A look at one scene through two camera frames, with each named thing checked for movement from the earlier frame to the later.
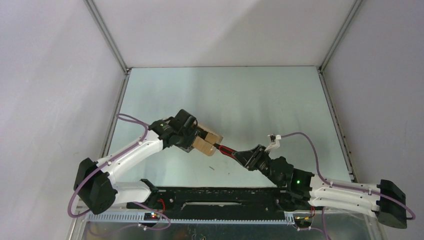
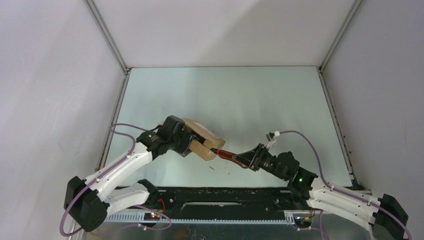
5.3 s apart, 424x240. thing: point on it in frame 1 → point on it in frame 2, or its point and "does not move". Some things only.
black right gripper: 249,159 does not move
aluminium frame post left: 100,22 does not move
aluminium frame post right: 352,13 does not move
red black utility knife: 225,150 → 228,156
